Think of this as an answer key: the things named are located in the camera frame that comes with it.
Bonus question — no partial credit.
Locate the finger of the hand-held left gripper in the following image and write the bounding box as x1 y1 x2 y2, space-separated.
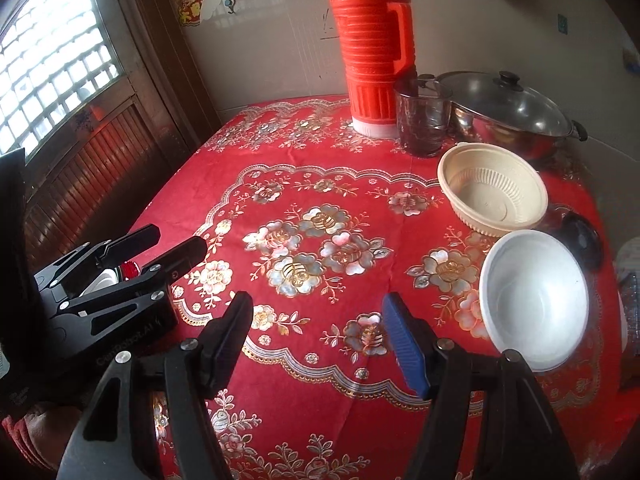
32 225 161 302
46 236 208 322

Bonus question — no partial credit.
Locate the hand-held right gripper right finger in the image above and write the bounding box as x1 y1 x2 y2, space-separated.
381 291 581 480

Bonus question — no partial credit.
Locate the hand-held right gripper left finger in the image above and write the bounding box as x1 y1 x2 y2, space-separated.
56 290 255 480

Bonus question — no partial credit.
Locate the person's left hand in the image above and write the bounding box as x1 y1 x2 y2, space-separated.
0 402 83 471

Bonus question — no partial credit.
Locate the brown wooden slatted panel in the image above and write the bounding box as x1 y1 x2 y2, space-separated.
22 72 221 271

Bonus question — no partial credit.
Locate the white plastic bowl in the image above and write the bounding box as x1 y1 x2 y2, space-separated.
478 230 591 373

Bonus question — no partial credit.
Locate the red floral tablecloth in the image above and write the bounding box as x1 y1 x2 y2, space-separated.
150 94 631 480

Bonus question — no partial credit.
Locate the beige ribbed plastic bowl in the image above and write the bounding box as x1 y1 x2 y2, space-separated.
437 143 549 238

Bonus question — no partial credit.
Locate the latticed window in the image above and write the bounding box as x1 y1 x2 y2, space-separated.
0 0 126 161

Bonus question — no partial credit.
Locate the black rounded object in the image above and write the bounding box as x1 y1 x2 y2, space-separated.
562 211 603 271

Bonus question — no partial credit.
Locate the clear glass cup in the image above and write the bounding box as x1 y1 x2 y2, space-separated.
393 77 453 158

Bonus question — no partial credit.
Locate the clear plastic bag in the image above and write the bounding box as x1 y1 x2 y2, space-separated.
616 240 640 391

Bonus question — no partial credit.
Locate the stainless steel pot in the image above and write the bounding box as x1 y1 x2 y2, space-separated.
450 102 588 161

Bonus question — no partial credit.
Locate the glass pot lid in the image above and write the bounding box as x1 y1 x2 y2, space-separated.
434 71 573 137

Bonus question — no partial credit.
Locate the red plastic thermos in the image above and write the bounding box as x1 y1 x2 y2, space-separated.
326 0 417 138

